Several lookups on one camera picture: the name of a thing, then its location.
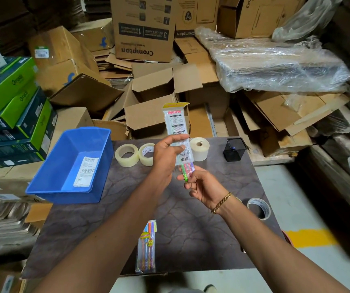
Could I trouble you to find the open cardboard box raised flaps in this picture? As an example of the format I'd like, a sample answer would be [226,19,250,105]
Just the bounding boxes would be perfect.
[124,63,203,140]

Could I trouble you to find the open cardboard box plain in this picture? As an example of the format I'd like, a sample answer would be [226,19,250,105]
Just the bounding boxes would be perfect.
[217,0,307,39]

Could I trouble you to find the long cardboard box white labels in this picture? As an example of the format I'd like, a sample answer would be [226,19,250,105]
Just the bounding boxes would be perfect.
[0,161,46,197]

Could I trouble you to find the cardboard box green sticker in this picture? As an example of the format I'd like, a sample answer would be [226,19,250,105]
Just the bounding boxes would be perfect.
[28,26,100,77]

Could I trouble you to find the pile of flattened cardboard sheets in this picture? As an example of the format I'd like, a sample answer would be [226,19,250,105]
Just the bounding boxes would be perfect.
[238,91,350,158]

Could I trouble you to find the pen packet with yellow header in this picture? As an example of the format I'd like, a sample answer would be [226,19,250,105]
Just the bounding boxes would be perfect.
[162,102,196,183]

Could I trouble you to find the plastic-wrapped cardboard bundle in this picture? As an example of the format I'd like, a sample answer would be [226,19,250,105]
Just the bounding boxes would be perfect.
[195,26,350,94]

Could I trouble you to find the cardboard box with round emblem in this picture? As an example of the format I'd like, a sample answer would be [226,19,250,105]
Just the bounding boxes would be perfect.
[174,0,222,39]

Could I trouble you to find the white-core tape roll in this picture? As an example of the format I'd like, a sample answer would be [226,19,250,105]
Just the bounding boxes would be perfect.
[247,198,272,221]

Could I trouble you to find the gold chain bracelet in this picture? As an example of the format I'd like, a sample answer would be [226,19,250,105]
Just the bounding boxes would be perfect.
[210,192,233,215]

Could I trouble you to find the stack of flattened cartons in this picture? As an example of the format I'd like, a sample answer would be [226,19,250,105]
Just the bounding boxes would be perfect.
[0,192,43,252]

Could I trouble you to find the crumpled clear plastic bag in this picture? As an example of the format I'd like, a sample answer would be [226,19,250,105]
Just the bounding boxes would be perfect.
[272,0,345,43]

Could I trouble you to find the stack of green black boxes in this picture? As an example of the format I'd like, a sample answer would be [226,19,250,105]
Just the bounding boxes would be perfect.
[0,56,58,171]

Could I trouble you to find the person's right forearm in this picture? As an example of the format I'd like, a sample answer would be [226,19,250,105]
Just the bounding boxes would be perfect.
[215,196,350,293]

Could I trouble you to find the stack of dark corrugated sheets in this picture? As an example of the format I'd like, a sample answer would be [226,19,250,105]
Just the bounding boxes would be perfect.
[0,0,85,57]

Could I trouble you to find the white printed label sheet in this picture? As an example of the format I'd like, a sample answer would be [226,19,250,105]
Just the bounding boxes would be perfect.
[73,156,100,188]

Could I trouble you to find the black pen holder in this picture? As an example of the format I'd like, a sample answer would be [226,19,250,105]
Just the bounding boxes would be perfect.
[223,137,249,163]

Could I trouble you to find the tall cardboard box dark print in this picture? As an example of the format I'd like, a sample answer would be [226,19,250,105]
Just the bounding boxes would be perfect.
[110,0,177,63]

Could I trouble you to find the cardboard box under bin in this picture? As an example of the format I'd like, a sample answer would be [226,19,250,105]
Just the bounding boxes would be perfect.
[48,107,95,154]

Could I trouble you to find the small cardboard box blue logo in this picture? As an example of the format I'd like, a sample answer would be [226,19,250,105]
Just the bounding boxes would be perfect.
[71,17,115,53]

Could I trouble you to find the person's left forearm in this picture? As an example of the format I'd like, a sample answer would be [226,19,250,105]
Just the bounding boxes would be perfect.
[32,175,172,293]

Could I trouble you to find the person's right hand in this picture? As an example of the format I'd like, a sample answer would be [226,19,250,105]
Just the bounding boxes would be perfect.
[176,166,233,213]

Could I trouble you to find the colourful pen packet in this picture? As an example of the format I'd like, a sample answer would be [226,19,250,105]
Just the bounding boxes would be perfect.
[135,220,157,274]

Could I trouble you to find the blue plastic bin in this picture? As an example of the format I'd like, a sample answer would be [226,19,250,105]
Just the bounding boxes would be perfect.
[25,126,114,205]

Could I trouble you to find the person's left hand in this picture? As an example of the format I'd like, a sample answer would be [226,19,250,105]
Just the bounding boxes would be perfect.
[151,134,191,182]

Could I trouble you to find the clear packing tape roll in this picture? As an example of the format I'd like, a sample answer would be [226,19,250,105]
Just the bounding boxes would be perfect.
[138,143,155,167]
[114,144,140,168]

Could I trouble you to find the white label roll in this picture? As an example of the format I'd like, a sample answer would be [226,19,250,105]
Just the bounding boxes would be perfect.
[190,137,210,162]

